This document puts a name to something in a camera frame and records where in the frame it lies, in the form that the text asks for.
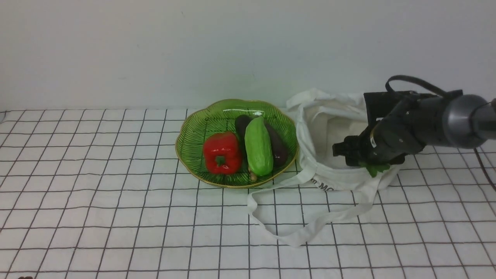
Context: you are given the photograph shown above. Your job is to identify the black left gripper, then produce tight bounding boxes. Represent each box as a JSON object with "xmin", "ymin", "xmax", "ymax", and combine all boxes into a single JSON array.
[{"xmin": 332, "ymin": 90, "xmax": 463, "ymax": 167}]

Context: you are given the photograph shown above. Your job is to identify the white radish with leaves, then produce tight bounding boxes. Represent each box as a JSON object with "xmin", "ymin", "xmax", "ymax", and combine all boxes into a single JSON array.
[{"xmin": 358, "ymin": 161, "xmax": 391, "ymax": 178}]

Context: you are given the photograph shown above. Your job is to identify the white cloth tote bag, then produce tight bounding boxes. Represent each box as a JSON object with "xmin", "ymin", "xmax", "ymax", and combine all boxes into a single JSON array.
[{"xmin": 247, "ymin": 88, "xmax": 400, "ymax": 247}]

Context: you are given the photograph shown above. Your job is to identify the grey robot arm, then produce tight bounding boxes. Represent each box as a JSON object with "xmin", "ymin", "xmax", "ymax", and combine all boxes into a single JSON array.
[{"xmin": 332, "ymin": 90, "xmax": 496, "ymax": 167}]

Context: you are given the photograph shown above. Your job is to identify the dark purple eggplant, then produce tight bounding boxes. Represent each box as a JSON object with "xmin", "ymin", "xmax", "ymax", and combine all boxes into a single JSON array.
[{"xmin": 234, "ymin": 115, "xmax": 289, "ymax": 167}]

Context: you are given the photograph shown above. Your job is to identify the light green cucumber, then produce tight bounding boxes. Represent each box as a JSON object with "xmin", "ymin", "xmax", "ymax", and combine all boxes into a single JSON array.
[{"xmin": 245, "ymin": 117, "xmax": 273, "ymax": 176}]

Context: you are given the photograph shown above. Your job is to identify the green leaf-pattern plate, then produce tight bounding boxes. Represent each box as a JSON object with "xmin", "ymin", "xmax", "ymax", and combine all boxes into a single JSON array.
[{"xmin": 176, "ymin": 99, "xmax": 299, "ymax": 189}]

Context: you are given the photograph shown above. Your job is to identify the red bell pepper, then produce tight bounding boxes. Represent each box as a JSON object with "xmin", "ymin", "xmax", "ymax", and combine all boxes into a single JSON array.
[{"xmin": 203, "ymin": 131, "xmax": 243, "ymax": 175}]

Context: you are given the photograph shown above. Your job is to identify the white grid tablecloth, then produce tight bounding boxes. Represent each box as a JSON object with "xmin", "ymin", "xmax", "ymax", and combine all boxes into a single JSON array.
[{"xmin": 0, "ymin": 109, "xmax": 496, "ymax": 279}]

